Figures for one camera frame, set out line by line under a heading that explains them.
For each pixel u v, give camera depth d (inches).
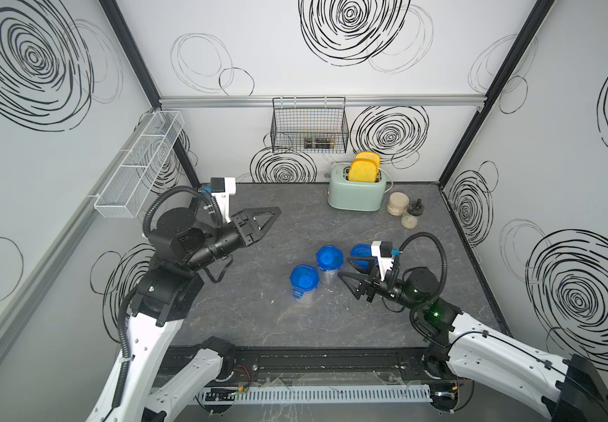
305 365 29.7
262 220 19.3
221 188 19.1
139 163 28.4
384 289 23.8
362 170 38.9
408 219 41.0
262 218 21.1
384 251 23.6
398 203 41.6
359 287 24.1
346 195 41.3
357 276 24.2
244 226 18.1
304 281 29.7
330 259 31.7
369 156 39.0
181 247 15.6
